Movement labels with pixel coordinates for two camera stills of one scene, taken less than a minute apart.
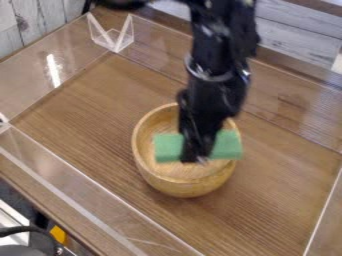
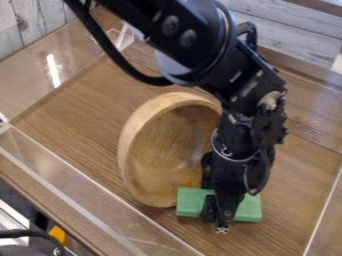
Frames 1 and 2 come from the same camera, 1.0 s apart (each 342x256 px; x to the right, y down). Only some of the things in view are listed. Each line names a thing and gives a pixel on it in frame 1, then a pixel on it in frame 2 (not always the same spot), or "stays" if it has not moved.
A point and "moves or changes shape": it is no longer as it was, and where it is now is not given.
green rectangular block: x=227 y=145 → x=189 y=198
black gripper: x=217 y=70 → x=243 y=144
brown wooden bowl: x=180 y=178 moves or changes shape
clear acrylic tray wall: x=76 y=203 stays
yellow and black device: x=53 y=240 stays
